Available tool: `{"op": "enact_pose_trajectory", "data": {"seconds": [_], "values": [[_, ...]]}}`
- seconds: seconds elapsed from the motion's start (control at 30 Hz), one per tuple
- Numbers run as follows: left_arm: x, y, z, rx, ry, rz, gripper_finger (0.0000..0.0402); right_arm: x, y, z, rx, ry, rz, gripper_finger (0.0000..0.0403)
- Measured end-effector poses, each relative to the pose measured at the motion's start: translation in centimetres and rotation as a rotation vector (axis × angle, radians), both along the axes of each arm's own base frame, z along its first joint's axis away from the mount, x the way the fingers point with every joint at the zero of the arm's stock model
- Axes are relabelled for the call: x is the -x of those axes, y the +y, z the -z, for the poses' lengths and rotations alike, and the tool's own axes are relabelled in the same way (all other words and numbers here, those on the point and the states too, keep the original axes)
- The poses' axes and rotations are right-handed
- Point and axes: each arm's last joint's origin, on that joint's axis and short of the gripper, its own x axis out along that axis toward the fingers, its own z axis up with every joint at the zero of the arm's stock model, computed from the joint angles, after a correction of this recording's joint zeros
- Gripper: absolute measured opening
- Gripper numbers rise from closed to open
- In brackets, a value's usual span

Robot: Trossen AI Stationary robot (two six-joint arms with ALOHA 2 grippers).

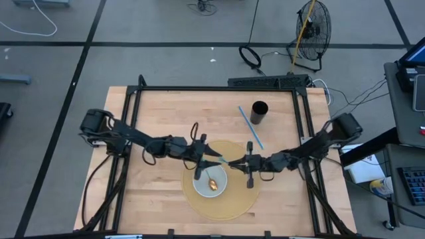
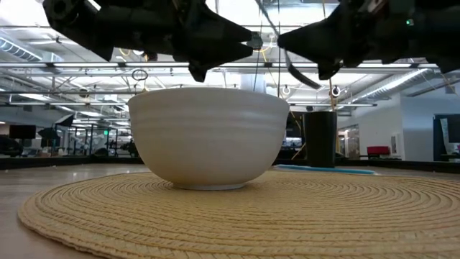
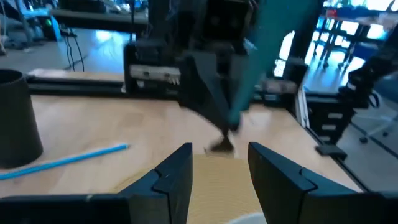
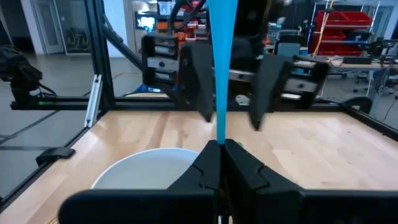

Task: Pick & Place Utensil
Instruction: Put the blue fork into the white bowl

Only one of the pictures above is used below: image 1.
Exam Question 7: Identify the black chair base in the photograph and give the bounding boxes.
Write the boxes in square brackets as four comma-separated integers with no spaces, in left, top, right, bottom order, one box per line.
[0,102,14,131]

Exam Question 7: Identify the white cable loop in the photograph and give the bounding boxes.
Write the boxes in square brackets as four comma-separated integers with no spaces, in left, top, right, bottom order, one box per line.
[311,78,332,106]

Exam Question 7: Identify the white box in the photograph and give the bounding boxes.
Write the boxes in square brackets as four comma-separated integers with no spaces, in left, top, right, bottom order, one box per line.
[341,143,386,185]

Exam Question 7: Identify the black device box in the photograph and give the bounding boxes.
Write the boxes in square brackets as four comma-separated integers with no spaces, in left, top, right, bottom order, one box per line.
[394,66,420,93]

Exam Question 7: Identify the grey tablet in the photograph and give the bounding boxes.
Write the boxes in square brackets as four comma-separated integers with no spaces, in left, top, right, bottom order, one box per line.
[412,74,425,112]

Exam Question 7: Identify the white floor cable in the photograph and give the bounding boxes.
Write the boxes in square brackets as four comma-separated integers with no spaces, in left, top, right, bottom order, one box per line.
[0,0,58,37]

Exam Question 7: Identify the black desk beam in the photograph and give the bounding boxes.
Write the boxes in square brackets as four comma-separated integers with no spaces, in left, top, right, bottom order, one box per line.
[339,127,399,169]

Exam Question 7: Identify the wipes canister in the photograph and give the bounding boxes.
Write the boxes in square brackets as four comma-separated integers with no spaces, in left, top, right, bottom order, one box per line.
[369,177,394,197]

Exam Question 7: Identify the computer monitor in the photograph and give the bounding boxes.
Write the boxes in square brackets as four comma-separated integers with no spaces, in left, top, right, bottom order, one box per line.
[397,44,425,67]

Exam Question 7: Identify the black cup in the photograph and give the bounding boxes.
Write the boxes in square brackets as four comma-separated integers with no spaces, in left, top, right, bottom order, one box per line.
[249,100,269,125]

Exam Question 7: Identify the grey cart base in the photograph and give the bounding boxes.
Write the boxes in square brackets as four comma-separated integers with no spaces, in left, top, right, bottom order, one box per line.
[12,0,71,7]

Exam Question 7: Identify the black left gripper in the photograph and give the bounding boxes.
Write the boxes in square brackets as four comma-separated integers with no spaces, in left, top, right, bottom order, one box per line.
[184,133,223,181]

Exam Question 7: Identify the green-handled gold spoon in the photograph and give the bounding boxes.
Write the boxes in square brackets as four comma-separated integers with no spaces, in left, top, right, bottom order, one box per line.
[203,159,219,193]

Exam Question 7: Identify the black perforated box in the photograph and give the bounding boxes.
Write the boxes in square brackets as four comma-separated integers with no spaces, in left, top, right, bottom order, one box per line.
[227,74,311,90]

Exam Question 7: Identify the black keyboard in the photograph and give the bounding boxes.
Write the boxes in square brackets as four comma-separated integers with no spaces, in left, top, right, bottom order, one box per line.
[397,165,425,206]

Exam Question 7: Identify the tangled black cable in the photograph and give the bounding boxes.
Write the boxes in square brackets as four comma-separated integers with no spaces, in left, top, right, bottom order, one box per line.
[186,0,218,17]

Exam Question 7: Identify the black floor fan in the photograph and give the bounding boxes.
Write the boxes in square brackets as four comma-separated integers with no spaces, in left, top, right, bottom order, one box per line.
[287,0,332,73]

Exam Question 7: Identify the yellow extension cord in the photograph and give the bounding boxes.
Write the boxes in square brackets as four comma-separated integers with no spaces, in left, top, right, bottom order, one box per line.
[291,0,316,74]

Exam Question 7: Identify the blue straw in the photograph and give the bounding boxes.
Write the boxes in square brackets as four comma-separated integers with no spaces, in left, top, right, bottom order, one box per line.
[238,106,265,151]

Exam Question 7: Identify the black coiled floor cable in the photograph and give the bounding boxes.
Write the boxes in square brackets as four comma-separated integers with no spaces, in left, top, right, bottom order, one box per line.
[238,0,266,76]

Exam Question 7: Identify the round yellow woven placemat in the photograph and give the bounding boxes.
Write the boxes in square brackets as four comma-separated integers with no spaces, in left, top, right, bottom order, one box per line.
[181,139,262,222]

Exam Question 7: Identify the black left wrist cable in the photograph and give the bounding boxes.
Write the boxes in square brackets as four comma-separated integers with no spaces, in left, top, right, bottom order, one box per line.
[190,121,200,143]

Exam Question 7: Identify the white bowl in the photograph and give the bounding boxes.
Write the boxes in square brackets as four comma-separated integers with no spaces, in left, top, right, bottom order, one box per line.
[192,164,228,199]

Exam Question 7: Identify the grey floor bar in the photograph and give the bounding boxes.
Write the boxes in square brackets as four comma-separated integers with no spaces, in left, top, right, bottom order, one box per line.
[0,73,33,86]

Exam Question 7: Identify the grey keyboard desk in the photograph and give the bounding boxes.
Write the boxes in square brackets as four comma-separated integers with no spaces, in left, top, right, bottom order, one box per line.
[384,144,425,230]

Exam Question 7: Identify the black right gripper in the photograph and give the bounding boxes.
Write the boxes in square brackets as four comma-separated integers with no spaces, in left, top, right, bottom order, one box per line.
[228,141,267,189]

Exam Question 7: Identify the thin black desk cables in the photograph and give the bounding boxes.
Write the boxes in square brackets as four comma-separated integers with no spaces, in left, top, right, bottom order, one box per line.
[327,78,390,121]

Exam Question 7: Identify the black metal table frame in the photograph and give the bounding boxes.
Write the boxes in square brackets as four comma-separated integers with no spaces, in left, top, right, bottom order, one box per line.
[78,74,358,239]

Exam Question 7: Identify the black base cable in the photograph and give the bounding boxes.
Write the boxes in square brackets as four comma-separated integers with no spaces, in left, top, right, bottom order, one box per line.
[81,152,114,230]

